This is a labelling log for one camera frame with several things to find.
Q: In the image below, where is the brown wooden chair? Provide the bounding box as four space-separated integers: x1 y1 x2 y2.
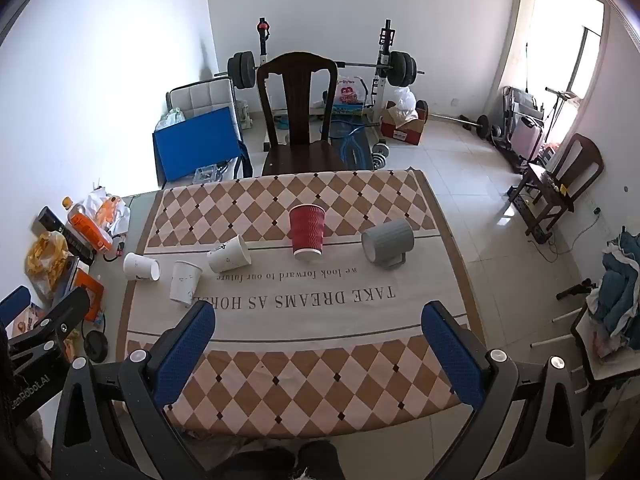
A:
507 133 605 236

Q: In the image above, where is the dark wooden chair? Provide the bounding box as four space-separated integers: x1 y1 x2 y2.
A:
256 52 346 177

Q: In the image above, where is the white plastic bag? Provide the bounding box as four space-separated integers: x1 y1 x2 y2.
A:
392 86 418 123

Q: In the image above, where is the clear plastic box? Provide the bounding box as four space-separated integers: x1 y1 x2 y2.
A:
192 165 223 185

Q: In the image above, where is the orange drink bottle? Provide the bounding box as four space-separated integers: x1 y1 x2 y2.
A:
62 197 113 253

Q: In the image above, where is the black tool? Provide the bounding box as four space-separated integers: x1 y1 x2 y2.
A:
556 280 598 301

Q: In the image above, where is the red ribbed paper cup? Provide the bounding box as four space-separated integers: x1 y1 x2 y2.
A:
288 203 327 262

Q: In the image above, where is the white weight rack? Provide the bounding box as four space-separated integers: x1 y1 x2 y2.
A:
255 19 396 126

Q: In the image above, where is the white crumpled bag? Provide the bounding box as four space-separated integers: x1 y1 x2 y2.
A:
87 187 131 236

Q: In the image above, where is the pile of blue clothes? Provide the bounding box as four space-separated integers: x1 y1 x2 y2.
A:
587 232 640 356

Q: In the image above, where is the thin barbell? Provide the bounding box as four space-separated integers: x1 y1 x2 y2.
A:
429 112 490 138

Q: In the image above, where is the pink suitcase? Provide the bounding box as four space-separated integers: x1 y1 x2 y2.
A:
510 114 545 161

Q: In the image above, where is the yellow plastic bag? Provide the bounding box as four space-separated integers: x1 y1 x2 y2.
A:
25 232 71 301

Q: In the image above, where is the checkered printed tablecloth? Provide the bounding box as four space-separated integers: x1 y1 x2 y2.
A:
117 167 488 436

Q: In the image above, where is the blue hose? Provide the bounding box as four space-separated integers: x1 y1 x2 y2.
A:
327 117 373 168

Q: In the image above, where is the black power strip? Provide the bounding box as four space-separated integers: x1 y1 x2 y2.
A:
507 187 553 243

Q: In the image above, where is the bright window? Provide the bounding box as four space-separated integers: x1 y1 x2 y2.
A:
570 25 605 106

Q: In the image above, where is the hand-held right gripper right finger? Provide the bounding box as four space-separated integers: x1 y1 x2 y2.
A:
421 301 587 480

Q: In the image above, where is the printed plastic bag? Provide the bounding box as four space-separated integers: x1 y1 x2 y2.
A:
336 76 363 106

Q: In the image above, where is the long black box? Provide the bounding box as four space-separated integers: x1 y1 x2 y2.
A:
36 206 96 266

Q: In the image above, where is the grey ribbed mug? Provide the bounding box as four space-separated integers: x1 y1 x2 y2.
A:
361 217 416 269

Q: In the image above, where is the white legged chair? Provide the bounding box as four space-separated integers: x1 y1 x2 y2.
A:
530 305 640 401

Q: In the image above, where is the black barbell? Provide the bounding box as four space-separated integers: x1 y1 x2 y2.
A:
215 50 426 92

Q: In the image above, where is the grey padded chair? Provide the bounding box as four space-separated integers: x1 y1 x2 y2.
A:
166 80 236 121

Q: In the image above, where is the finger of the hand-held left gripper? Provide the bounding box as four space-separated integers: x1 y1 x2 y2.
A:
0 286 32 328
7 287 91 361

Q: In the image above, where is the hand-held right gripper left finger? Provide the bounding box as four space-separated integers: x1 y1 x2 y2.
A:
50 301 217 480

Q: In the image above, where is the orange box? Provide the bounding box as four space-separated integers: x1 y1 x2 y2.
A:
70 267 106 323

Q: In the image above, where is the black round lid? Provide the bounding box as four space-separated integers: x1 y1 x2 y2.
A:
82 331 109 362

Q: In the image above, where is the white paper cup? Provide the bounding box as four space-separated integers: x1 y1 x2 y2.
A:
206 234 252 274
169 260 204 306
122 251 161 282

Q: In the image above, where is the red cardboard box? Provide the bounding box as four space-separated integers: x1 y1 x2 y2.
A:
380 101 430 146

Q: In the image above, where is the blue board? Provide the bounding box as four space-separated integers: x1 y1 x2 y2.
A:
152 106 242 183

